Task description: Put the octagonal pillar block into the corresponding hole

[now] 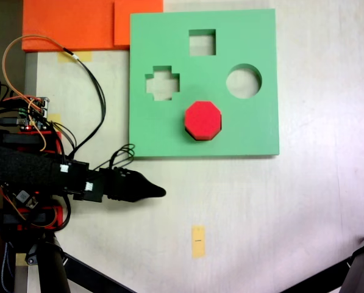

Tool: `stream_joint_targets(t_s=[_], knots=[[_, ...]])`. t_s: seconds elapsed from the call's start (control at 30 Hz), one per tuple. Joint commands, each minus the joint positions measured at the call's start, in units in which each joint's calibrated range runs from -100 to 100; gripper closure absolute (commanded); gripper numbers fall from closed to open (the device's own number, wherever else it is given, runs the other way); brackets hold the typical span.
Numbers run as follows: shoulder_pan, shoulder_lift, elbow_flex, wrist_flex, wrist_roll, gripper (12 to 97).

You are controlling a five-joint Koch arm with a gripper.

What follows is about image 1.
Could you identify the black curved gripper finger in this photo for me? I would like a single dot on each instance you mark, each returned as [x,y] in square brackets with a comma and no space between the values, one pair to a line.
[133,186]

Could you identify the red octagonal pillar block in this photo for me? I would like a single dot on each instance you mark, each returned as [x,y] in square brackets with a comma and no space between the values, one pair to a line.
[203,119]

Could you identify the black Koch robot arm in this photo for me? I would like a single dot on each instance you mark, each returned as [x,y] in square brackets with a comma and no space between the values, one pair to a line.
[23,164]

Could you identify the large orange foam block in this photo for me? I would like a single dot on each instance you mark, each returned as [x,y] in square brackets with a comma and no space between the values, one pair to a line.
[66,24]

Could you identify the small board with inductor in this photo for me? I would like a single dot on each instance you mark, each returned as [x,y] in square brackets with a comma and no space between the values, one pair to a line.
[23,196]

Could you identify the black red table clamp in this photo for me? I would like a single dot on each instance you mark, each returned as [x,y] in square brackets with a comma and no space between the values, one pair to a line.
[23,218]
[20,138]

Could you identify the beige masking tape strip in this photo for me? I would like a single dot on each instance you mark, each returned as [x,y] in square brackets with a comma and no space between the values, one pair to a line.
[84,56]
[55,117]

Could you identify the beige tape with black mark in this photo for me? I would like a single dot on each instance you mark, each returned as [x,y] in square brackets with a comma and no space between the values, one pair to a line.
[198,247]

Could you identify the green shape sorter board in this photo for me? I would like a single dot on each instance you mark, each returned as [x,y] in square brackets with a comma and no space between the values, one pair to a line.
[255,128]

